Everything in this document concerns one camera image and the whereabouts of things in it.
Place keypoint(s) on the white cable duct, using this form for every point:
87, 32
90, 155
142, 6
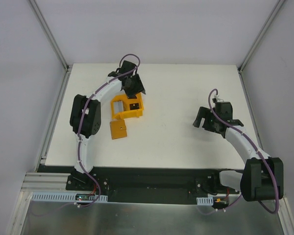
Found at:
67, 197
205, 201

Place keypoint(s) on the black credit card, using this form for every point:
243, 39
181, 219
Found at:
134, 106

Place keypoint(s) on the left aluminium frame post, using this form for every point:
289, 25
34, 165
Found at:
48, 33

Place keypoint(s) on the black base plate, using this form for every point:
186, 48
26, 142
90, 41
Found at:
149, 185

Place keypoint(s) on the yellow plastic bin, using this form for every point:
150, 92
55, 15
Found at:
127, 113

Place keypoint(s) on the left white cable duct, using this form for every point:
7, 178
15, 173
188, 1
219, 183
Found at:
67, 197

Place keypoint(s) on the right white cable duct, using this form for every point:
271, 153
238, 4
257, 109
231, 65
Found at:
205, 201

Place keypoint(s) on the right aluminium frame post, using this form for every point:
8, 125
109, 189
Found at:
262, 33

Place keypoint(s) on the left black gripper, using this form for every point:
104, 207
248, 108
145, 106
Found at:
134, 86

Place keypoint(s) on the aluminium frame post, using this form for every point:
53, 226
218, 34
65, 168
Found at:
48, 33
262, 33

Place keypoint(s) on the grey credit card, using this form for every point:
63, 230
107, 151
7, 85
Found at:
118, 106

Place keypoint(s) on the left aluminium rail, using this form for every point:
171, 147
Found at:
44, 181

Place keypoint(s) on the orange leather card holder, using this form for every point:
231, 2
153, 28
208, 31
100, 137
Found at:
118, 129

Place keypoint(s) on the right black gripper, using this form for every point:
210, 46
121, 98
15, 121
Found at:
208, 120

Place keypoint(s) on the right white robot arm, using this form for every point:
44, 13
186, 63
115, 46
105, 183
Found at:
263, 176

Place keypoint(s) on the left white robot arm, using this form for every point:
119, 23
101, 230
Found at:
85, 118

